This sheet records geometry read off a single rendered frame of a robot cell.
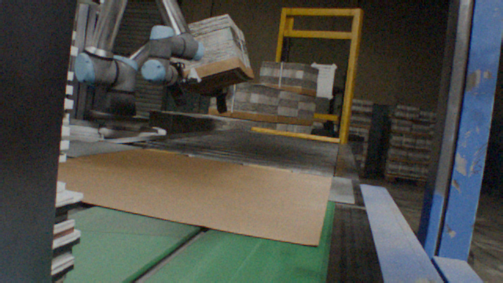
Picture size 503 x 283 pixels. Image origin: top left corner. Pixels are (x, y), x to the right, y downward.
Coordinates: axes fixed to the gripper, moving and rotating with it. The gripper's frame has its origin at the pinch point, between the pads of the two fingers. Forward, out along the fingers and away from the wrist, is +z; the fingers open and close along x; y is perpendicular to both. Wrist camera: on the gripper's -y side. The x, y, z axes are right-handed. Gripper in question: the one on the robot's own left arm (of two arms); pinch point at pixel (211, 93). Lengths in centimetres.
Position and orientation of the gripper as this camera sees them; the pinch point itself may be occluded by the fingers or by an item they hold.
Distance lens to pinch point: 218.8
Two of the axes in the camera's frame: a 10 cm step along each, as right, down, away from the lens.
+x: 9.5, -2.3, -2.0
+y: -2.3, -9.7, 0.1
